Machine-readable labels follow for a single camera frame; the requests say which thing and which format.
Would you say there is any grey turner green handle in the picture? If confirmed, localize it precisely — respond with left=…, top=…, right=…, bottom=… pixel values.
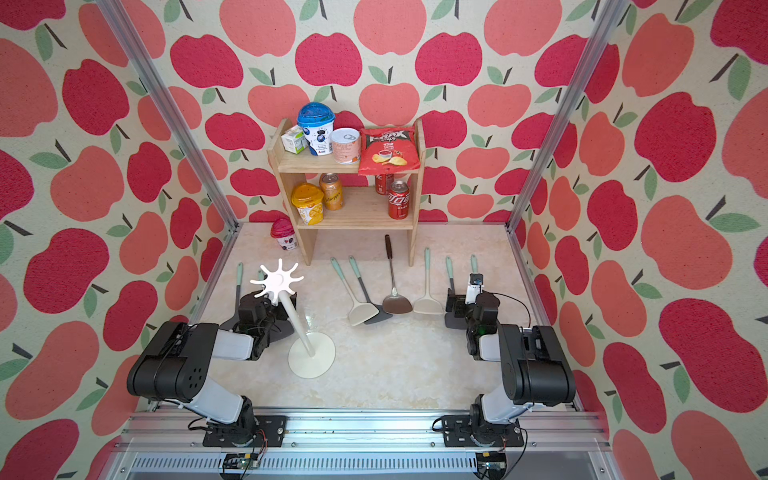
left=444, top=256, right=467, bottom=330

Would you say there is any cream spoon green handle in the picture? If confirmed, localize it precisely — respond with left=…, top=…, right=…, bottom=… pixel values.
left=413, top=247, right=444, bottom=315

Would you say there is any steel spoon dark wooden handle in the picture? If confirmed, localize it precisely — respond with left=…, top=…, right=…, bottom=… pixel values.
left=382, top=234, right=413, bottom=315

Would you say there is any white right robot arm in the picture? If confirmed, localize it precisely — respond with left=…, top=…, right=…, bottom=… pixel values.
left=433, top=290, right=576, bottom=450

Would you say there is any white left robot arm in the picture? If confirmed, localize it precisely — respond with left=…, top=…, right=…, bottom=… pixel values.
left=127, top=294, right=295, bottom=448

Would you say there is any white utensil rack stand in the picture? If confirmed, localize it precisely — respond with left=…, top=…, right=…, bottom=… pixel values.
left=250, top=258, right=336, bottom=379

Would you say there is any red lid small cup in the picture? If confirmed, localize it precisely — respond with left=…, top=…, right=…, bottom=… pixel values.
left=270, top=217, right=298, bottom=251

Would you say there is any red cola can front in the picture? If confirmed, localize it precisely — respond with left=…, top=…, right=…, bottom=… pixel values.
left=388, top=180, right=410, bottom=220

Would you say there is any red cola can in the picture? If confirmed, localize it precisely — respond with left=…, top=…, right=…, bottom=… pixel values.
left=375, top=174, right=394, bottom=196
left=388, top=180, right=410, bottom=220

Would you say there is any yellow mango cup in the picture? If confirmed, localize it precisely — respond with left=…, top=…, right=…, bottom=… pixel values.
left=291, top=182, right=324, bottom=226

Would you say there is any wooden two-tier shelf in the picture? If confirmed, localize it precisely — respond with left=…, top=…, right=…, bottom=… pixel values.
left=267, top=118, right=426, bottom=264

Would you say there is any red cola can back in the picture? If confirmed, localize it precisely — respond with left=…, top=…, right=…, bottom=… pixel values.
left=375, top=174, right=394, bottom=196

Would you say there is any orange soda can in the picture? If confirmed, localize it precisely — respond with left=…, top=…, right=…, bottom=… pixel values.
left=320, top=173, right=344, bottom=211

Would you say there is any red chips bag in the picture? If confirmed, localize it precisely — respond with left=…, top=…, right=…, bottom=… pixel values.
left=358, top=127, right=421, bottom=176

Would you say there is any small white green carton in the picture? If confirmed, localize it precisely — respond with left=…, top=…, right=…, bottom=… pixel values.
left=281, top=125, right=308, bottom=154

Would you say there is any pink tin can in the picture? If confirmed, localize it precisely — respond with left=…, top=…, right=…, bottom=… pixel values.
left=331, top=128, right=361, bottom=164

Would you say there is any blue lid yogurt cup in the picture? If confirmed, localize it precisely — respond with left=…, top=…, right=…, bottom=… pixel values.
left=297, top=102, right=335, bottom=156

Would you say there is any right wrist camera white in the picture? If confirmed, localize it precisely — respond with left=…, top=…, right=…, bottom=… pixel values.
left=465, top=272, right=484, bottom=305

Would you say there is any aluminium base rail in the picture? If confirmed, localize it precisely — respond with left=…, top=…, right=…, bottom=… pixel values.
left=96, top=407, right=622, bottom=479

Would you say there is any aluminium frame post left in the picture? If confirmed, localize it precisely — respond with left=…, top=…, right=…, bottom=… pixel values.
left=96, top=0, right=240, bottom=233

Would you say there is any aluminium frame post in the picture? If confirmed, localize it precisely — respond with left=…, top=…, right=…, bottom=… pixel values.
left=507, top=0, right=630, bottom=238
left=96, top=0, right=240, bottom=233

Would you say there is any aluminium frame post right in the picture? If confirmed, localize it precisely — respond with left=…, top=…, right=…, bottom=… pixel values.
left=507, top=0, right=630, bottom=238

